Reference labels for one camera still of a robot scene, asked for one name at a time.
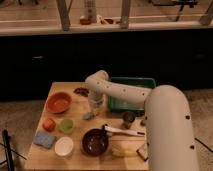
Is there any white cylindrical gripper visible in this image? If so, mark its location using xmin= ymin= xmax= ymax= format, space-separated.
xmin=88 ymin=91 xmax=104 ymax=115

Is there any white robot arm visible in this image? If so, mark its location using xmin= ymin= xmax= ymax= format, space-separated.
xmin=85 ymin=70 xmax=199 ymax=171

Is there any dark red flat object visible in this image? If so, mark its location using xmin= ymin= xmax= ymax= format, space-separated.
xmin=74 ymin=87 xmax=89 ymax=97

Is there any green tray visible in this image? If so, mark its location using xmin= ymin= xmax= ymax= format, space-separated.
xmin=108 ymin=77 xmax=156 ymax=117

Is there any dark metal can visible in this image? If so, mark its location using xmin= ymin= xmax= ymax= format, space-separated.
xmin=122 ymin=111 xmax=135 ymax=129

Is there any orange bowl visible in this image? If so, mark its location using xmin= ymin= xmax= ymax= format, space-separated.
xmin=46 ymin=92 xmax=72 ymax=114

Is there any green cup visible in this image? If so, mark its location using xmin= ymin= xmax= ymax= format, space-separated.
xmin=59 ymin=119 xmax=74 ymax=134

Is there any dark brown bowl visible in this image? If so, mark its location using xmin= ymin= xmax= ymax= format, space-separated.
xmin=82 ymin=128 xmax=109 ymax=156

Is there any orange round fruit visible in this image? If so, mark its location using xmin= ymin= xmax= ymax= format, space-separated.
xmin=42 ymin=118 xmax=56 ymax=132

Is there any yellow banana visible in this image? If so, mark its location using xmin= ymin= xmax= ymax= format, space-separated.
xmin=111 ymin=146 xmax=137 ymax=157

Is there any blue sponge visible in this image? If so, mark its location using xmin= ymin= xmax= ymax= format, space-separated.
xmin=33 ymin=131 xmax=56 ymax=149

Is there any small brown white box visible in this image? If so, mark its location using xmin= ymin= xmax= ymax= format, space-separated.
xmin=136 ymin=144 xmax=148 ymax=161

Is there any red object on shelf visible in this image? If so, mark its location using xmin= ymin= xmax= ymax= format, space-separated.
xmin=79 ymin=18 xmax=92 ymax=25

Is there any black tripod stand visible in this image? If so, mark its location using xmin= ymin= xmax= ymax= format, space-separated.
xmin=0 ymin=129 xmax=26 ymax=171

